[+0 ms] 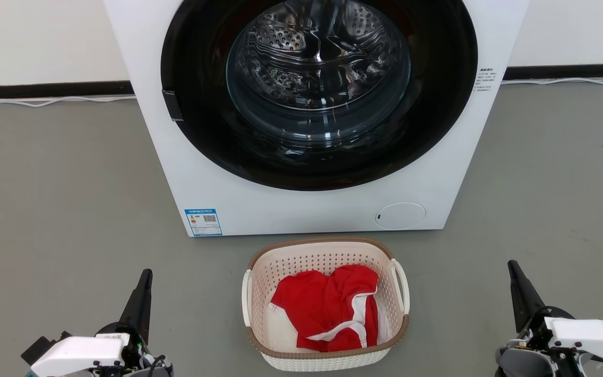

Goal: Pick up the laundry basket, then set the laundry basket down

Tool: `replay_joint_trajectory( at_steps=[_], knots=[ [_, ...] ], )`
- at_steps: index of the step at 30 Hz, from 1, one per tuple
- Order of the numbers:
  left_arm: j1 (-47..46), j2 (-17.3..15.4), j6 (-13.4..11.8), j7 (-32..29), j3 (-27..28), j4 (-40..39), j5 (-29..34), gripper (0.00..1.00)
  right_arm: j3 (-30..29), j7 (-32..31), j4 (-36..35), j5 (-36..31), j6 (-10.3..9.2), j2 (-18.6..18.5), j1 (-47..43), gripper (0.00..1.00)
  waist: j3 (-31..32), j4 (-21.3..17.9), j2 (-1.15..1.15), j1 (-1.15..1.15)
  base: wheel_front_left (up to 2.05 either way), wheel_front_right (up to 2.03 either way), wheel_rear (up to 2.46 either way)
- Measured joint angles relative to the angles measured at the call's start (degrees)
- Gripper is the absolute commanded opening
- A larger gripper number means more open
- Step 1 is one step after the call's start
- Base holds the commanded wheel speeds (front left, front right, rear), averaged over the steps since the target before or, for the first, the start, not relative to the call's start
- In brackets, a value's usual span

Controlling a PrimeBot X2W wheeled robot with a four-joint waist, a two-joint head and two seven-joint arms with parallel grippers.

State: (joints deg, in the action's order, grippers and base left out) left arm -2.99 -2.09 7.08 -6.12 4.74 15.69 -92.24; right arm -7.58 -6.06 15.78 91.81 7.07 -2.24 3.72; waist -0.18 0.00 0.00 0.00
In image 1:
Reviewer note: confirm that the black round glass washer door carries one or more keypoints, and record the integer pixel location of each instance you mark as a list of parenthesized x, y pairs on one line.
[(437, 104)]

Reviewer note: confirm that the white front-load washing machine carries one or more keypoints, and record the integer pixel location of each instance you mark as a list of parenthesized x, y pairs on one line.
[(202, 183)]

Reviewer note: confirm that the small printed text label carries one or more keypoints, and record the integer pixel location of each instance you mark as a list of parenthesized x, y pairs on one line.
[(486, 79)]

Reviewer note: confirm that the red garment with white trim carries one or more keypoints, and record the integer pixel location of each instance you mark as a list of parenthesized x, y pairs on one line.
[(317, 309)]

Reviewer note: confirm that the steel perforated washer drum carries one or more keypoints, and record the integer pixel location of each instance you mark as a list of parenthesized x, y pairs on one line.
[(280, 36)]

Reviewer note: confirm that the cream perforated laundry basket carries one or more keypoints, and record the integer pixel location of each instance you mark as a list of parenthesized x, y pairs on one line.
[(322, 256)]

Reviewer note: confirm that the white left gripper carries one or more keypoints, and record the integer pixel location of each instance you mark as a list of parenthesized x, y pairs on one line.
[(81, 353)]

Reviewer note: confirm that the round white filter cover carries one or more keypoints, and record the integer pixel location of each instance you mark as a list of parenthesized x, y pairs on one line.
[(400, 215)]

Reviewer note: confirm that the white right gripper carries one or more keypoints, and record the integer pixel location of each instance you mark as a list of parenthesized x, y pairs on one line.
[(589, 335)]

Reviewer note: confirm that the blue energy label sticker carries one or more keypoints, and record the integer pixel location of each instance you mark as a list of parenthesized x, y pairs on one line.
[(203, 222)]

